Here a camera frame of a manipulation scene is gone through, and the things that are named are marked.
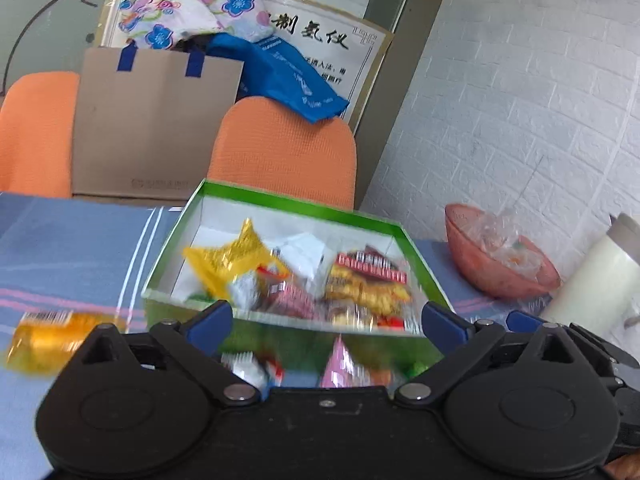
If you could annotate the small clear candy packet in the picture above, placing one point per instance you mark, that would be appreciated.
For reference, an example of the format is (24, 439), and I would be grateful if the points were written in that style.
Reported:
(250, 367)

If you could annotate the pink plastic bowl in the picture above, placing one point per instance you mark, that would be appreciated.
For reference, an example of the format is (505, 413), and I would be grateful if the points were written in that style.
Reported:
(495, 275)

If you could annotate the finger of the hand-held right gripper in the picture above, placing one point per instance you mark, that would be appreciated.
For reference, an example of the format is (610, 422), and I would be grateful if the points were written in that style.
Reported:
(521, 319)

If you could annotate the clear cookie bag brown label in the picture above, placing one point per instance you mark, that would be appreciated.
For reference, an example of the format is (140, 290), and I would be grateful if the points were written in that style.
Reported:
(367, 285)

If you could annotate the red date snack packet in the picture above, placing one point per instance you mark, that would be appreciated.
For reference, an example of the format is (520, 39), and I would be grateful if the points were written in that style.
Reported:
(292, 300)

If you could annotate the pink snack packet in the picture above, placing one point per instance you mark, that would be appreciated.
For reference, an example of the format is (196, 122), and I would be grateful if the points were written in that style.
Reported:
(345, 367)

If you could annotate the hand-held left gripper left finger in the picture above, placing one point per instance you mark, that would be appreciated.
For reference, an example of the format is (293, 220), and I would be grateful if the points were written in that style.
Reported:
(215, 317)

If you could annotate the white snack packet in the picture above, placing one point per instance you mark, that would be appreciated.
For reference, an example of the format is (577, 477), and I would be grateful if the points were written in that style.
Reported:
(305, 255)

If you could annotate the clear plastic wrap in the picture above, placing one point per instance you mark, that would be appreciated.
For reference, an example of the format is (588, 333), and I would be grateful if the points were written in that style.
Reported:
(500, 235)

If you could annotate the green cardboard box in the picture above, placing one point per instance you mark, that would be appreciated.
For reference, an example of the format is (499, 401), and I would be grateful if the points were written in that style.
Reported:
(200, 255)

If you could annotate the yellow snack packet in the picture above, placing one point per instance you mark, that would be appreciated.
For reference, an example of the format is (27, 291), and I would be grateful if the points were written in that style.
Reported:
(225, 260)

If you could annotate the yellow cake packet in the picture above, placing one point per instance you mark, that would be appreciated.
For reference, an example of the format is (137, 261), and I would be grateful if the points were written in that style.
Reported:
(55, 342)

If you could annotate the small green snack packet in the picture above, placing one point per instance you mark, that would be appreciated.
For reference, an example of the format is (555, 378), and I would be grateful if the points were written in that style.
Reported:
(412, 369)

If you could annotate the blue striped tablecloth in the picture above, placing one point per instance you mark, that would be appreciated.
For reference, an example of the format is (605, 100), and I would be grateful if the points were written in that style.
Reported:
(75, 260)

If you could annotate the blue plastic bag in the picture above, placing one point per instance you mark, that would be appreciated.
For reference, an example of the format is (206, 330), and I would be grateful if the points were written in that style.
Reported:
(285, 75)

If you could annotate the orange chair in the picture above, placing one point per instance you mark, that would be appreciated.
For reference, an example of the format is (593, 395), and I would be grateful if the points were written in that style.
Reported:
(285, 155)
(35, 135)

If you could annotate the white jug grey lid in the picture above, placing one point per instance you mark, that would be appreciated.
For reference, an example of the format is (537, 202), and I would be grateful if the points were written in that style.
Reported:
(595, 280)

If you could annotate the floral cloth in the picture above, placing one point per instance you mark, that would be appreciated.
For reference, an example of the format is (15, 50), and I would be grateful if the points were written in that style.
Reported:
(200, 0)

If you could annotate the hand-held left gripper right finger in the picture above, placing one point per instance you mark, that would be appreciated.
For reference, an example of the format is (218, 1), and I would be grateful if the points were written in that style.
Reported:
(444, 321)

